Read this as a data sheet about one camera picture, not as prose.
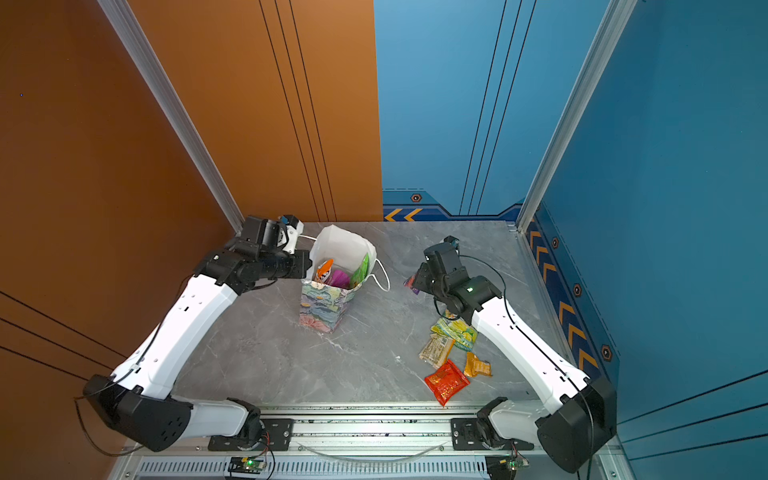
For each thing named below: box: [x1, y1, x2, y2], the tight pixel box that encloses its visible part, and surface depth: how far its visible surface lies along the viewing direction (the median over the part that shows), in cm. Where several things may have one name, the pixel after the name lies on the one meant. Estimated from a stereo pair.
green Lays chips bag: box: [351, 252, 370, 287], surface depth 88 cm
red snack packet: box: [424, 359, 471, 406], surface depth 82 cm
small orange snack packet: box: [463, 352, 493, 377], surface depth 84 cm
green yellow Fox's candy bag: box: [430, 318, 479, 352], surface depth 91 cm
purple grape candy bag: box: [330, 270, 351, 288], surface depth 91 cm
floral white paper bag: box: [299, 280, 363, 333], surface depth 77 cm
